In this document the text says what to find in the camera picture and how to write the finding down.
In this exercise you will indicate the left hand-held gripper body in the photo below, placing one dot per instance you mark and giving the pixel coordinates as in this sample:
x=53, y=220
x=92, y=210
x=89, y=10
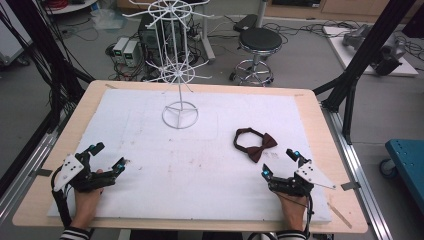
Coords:
x=71, y=168

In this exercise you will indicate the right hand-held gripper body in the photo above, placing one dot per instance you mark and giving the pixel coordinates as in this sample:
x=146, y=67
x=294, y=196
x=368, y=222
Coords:
x=293, y=185

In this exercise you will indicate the dark red bow tie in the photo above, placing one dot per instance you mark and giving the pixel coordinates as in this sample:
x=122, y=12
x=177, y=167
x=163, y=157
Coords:
x=258, y=151

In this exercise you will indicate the person's right hand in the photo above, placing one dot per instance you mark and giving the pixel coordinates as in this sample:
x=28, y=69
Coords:
x=295, y=211

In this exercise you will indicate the person's left hand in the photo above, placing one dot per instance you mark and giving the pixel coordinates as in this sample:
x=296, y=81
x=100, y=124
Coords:
x=86, y=206

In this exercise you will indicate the grey tape strip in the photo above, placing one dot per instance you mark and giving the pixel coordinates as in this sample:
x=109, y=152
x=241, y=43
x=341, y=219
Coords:
x=350, y=186
x=44, y=172

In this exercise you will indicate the thin wooden stick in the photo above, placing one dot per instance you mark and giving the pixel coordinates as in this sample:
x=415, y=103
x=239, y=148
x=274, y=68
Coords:
x=340, y=215

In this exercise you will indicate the white foam mat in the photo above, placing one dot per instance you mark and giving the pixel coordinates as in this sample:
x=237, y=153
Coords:
x=186, y=173

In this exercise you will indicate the person's dark lap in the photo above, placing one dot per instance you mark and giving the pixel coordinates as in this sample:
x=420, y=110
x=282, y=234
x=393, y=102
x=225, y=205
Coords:
x=186, y=235

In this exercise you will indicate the grey power supply unit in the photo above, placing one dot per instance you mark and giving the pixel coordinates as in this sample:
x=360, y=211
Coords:
x=119, y=48
x=130, y=53

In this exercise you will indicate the blue cart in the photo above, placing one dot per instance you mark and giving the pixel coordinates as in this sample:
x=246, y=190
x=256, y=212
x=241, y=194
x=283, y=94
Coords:
x=408, y=166

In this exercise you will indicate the white floor board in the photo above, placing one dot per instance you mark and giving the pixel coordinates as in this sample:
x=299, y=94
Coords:
x=336, y=46

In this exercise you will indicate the black round stool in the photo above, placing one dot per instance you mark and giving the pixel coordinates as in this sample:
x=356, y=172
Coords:
x=260, y=40

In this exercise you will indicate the black computer tower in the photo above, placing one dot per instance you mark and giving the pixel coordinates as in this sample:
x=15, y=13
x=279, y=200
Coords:
x=150, y=36

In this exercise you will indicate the clear plastic bag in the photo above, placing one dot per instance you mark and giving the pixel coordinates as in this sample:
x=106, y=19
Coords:
x=108, y=18

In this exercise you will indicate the grey machine on board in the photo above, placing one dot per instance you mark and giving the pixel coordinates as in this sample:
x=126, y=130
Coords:
x=390, y=55

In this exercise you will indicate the black flat box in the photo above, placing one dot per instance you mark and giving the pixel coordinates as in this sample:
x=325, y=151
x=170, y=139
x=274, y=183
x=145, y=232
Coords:
x=245, y=22

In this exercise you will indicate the round white table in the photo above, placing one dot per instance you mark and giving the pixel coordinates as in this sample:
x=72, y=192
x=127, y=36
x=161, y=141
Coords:
x=71, y=7

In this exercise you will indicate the grey metal table leg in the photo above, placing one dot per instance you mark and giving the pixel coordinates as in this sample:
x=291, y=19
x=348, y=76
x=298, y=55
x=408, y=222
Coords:
x=207, y=36

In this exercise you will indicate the aluminium rail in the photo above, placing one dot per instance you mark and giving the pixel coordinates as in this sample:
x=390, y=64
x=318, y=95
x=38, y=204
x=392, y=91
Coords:
x=360, y=173
x=30, y=166

